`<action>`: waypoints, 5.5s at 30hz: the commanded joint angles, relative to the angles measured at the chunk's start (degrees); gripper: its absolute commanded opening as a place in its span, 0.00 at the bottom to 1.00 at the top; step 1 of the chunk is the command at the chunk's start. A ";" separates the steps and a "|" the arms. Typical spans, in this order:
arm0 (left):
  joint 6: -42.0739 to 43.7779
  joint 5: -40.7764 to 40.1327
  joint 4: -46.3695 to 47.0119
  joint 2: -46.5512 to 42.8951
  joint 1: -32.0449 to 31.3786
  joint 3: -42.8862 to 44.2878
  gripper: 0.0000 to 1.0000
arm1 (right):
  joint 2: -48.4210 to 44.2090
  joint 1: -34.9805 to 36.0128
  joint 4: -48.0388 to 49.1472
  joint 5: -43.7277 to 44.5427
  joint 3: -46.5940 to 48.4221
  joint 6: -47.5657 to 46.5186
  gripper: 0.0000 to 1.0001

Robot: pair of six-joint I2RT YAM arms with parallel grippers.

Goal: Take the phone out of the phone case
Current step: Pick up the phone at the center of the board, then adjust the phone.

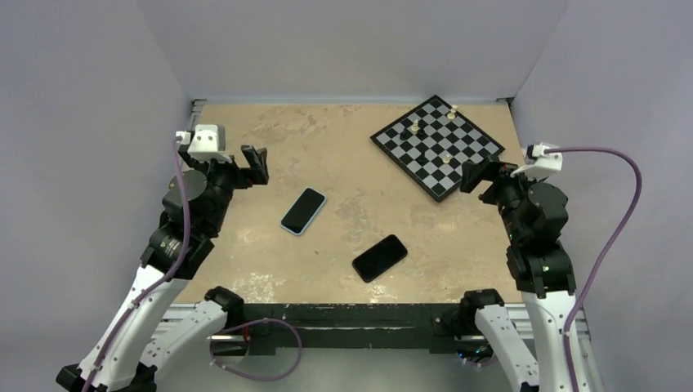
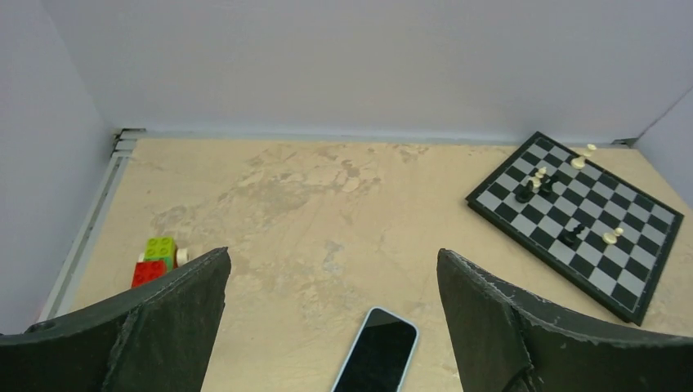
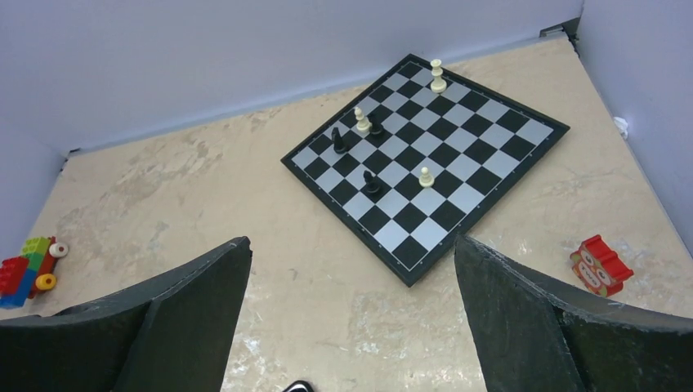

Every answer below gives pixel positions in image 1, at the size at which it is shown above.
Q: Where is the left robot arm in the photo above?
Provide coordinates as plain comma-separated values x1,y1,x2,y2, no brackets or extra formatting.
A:
56,145,269,391

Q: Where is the black white chessboard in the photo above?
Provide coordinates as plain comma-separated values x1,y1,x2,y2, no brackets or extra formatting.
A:
370,95,505,203

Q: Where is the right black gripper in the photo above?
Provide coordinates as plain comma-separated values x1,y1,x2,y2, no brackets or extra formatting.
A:
460,154,546,242

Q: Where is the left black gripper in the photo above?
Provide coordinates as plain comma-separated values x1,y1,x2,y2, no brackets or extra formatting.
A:
180,144,267,233

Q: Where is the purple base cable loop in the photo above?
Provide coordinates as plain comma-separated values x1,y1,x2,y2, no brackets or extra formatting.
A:
208,318,303,382

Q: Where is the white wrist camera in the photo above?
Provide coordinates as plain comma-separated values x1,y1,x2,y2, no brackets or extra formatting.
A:
511,143,563,180
175,124,233,163

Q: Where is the light blue phone case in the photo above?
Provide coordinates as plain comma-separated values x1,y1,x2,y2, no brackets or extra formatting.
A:
279,187,328,236

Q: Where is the white chess piece far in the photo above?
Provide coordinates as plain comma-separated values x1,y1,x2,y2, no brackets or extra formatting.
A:
446,105,458,121

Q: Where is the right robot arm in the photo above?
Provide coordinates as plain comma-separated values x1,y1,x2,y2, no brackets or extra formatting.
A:
457,156,591,391

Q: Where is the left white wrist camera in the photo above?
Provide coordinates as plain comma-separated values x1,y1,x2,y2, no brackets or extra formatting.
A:
175,124,233,163

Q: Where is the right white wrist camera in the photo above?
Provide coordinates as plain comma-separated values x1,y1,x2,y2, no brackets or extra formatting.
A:
511,143,563,180

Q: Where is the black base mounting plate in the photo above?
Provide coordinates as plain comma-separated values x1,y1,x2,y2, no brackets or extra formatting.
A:
228,303,493,362

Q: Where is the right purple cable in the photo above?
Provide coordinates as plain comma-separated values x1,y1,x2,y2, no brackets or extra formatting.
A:
543,145,643,392

